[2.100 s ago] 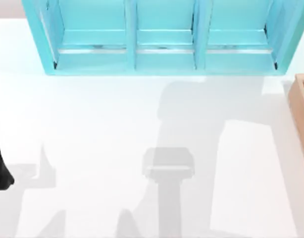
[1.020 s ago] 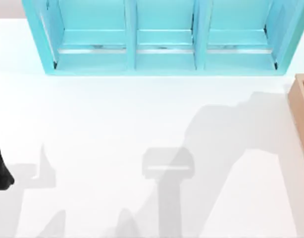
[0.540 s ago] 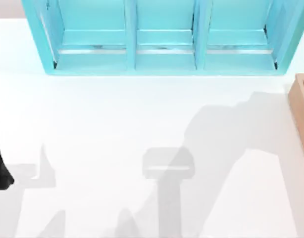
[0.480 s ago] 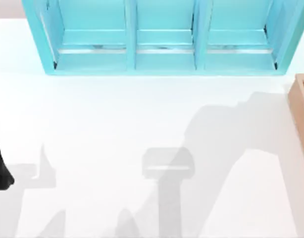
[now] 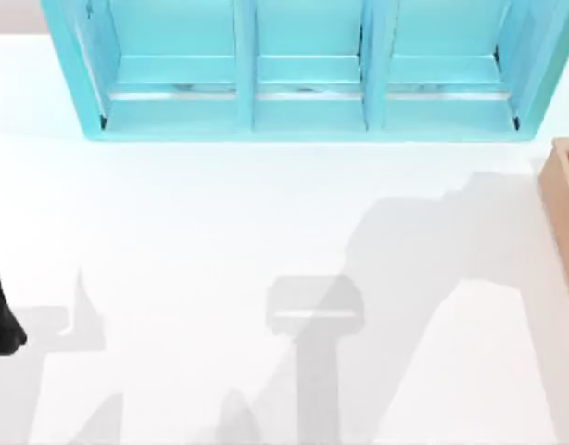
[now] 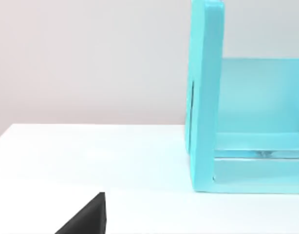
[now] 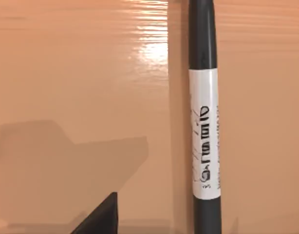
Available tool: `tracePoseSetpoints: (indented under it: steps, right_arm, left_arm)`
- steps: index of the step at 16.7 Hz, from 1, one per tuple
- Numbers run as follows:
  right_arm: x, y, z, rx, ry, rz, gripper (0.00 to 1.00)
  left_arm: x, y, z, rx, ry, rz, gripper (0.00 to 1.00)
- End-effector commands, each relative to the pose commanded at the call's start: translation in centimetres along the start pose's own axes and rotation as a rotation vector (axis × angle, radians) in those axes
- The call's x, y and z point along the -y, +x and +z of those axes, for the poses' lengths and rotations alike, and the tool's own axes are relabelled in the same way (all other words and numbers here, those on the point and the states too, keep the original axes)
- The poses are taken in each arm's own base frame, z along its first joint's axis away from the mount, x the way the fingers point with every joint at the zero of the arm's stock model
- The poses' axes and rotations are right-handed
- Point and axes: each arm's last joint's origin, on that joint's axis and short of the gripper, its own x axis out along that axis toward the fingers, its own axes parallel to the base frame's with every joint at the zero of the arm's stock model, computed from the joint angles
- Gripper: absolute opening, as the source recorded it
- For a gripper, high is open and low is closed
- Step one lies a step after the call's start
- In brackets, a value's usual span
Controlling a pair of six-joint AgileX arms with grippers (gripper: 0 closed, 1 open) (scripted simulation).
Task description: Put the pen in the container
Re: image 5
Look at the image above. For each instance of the light blue rack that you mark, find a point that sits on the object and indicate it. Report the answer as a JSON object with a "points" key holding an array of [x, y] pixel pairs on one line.
{"points": [[307, 116]]}

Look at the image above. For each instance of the salmon-coloured shallow box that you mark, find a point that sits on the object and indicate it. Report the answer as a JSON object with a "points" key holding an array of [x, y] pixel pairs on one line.
{"points": [[559, 185]]}

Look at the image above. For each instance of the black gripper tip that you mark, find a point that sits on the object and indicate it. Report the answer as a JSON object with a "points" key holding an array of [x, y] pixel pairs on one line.
{"points": [[1, 320]]}

